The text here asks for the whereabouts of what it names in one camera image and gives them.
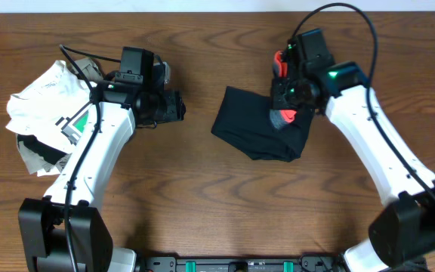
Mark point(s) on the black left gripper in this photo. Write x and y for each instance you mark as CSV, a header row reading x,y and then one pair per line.
x,y
176,106

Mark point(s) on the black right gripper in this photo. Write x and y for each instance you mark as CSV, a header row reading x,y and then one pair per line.
x,y
282,95

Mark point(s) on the black leggings grey waistband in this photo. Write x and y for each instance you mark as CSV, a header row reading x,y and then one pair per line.
x,y
247,122

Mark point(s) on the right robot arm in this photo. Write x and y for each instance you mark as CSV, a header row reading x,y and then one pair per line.
x,y
405,229

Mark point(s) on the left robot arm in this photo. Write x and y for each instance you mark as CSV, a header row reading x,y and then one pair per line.
x,y
64,231

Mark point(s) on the white printed t-shirt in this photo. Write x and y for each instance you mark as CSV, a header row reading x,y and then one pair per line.
x,y
44,107

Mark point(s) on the black garment under shirt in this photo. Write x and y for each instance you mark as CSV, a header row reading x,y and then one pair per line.
x,y
49,154

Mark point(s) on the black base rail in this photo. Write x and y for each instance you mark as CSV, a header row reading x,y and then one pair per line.
x,y
304,263

